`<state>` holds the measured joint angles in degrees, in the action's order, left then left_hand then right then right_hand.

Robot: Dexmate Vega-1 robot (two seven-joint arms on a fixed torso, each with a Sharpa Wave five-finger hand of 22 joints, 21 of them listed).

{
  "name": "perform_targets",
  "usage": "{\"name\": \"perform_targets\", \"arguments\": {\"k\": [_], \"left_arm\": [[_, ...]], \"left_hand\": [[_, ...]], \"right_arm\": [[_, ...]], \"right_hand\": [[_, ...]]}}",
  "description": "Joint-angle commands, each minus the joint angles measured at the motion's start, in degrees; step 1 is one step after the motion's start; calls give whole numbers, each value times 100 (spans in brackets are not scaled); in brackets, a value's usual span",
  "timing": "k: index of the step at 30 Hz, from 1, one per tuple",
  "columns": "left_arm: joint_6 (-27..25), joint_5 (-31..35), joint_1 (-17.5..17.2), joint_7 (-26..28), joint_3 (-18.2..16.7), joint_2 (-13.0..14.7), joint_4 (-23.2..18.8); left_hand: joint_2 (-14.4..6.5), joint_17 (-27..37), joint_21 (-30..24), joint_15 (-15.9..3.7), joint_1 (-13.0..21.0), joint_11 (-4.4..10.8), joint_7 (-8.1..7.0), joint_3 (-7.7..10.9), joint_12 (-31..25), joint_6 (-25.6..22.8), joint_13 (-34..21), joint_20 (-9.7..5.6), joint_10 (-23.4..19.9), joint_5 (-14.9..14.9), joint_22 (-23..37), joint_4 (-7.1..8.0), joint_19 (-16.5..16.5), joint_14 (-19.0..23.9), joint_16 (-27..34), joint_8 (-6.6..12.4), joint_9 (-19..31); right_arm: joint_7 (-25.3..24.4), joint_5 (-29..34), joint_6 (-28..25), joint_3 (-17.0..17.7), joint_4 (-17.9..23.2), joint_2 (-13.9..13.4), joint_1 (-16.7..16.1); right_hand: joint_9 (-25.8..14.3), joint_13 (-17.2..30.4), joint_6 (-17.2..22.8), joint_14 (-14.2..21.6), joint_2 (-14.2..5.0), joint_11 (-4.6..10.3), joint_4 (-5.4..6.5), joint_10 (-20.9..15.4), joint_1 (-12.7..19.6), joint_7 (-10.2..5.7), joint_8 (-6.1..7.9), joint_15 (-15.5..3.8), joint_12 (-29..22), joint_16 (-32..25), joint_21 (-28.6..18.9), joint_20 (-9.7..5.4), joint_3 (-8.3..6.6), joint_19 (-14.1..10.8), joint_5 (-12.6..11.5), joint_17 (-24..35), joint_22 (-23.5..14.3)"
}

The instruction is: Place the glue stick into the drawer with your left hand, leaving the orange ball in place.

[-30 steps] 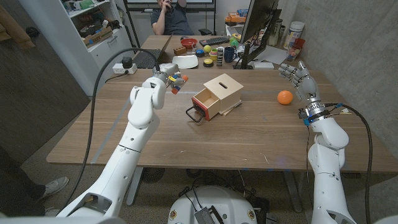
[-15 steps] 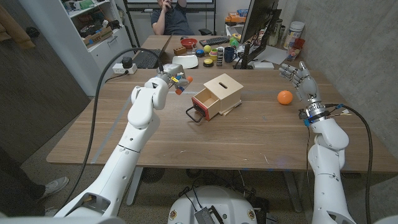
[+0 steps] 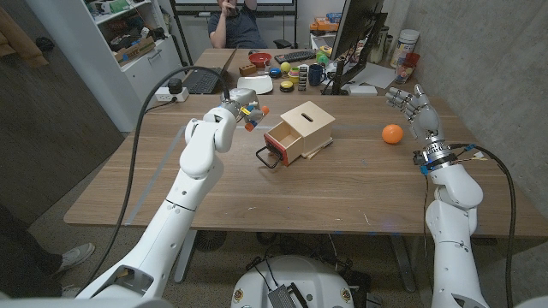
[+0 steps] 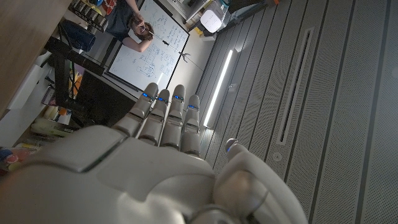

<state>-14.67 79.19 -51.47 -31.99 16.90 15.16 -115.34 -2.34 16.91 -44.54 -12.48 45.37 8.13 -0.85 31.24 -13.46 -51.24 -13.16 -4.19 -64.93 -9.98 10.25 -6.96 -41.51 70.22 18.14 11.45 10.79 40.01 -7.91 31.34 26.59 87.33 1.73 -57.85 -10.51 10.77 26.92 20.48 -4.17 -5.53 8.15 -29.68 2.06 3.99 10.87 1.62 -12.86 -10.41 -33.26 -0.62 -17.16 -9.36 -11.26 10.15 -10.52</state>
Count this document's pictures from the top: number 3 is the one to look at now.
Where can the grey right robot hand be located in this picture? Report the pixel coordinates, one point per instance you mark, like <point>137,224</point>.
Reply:
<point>424,120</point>

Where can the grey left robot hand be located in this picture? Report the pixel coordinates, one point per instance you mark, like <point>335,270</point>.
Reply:
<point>242,98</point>

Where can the wooden drawer red front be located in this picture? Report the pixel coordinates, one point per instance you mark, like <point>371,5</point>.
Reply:
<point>282,145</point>

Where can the wooden box with slot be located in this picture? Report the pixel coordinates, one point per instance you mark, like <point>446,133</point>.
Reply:
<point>308,124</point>

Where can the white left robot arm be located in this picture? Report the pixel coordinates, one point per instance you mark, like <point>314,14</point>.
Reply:
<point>201,158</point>

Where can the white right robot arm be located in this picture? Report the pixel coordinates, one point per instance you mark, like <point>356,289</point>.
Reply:
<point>454,222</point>

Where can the orange ball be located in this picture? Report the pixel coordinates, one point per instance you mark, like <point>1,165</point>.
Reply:
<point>392,134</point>

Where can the yellow ball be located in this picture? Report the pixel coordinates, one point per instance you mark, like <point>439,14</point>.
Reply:
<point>285,67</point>

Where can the green toy ball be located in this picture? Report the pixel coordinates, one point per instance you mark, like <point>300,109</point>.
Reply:
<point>324,58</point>

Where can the white bowl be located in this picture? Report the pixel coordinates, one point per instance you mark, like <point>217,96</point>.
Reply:
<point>261,83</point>

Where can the brown brick block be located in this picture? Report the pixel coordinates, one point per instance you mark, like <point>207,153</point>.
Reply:
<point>247,70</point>

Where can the blue round toy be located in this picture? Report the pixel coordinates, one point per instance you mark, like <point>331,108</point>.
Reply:
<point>275,73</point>

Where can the wooden desk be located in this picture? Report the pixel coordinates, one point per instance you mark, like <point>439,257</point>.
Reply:
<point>231,57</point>

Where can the red bowl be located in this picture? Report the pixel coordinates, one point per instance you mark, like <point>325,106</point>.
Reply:
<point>260,59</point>

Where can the black laptop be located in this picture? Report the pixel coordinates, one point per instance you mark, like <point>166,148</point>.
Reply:
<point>201,81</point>

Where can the yellow and black disc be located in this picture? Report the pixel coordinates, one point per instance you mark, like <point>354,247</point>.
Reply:
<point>287,86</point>

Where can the clear glass jar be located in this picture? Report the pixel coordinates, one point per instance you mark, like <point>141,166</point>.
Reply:
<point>403,73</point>

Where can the stacked colourful cups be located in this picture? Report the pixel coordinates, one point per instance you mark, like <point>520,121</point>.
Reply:
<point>293,75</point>

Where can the stack of black dice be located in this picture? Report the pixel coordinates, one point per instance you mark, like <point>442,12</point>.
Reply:
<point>303,78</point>

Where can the white paper sheets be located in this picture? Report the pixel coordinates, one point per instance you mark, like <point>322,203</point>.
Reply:
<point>377,75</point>

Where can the small white box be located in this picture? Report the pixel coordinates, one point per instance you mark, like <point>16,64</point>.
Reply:
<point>362,90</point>

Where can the black power adapter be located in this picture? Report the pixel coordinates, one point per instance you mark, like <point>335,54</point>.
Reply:
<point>174,85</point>

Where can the black keyboard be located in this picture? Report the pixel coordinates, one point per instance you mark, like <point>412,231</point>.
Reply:
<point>295,56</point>

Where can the seated person dark shirt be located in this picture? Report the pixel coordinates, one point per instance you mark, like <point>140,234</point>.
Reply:
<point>240,30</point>

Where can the black office chair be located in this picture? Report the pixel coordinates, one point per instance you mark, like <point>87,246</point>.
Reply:
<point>282,43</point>

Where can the white canister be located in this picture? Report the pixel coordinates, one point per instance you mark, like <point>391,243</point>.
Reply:
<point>404,47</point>

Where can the white power strip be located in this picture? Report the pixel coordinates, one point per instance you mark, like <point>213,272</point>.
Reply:
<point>164,95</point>

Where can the dark blue mug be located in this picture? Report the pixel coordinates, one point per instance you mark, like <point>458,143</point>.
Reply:
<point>315,75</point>

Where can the white shelf cabinet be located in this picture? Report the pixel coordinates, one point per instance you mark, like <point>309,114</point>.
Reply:
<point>141,64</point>

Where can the orange box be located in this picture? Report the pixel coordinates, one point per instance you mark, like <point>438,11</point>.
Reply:
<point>324,25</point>

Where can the black computer monitor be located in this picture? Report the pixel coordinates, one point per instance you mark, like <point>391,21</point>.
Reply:
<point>355,25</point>

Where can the brown cardboard box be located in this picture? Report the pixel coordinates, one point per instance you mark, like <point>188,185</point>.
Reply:
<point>135,50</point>

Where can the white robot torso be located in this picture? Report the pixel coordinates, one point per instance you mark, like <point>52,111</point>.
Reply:
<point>308,278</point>

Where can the grey heatsink module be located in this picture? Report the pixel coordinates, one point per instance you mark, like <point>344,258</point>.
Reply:
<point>282,297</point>

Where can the brown wooden panel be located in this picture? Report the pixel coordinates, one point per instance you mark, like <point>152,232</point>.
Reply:
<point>19,43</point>

